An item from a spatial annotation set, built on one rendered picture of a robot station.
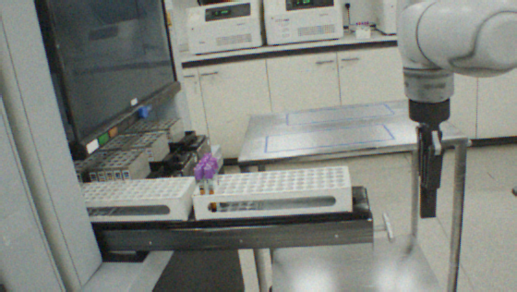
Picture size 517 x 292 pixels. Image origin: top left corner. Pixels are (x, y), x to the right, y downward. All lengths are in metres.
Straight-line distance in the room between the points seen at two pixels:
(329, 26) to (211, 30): 0.84
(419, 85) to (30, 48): 0.65
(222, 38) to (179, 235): 2.41
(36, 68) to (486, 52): 0.68
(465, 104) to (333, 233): 2.61
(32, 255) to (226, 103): 2.59
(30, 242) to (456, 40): 0.68
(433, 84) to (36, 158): 0.67
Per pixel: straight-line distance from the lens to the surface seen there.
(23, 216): 0.72
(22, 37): 0.76
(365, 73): 3.08
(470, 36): 0.54
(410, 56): 0.71
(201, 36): 3.15
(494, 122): 3.42
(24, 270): 0.72
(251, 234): 0.79
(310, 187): 0.77
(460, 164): 1.17
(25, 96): 0.74
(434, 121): 0.75
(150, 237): 0.85
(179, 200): 0.81
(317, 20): 3.03
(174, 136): 1.28
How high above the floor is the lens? 1.19
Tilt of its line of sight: 19 degrees down
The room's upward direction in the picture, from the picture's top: 8 degrees counter-clockwise
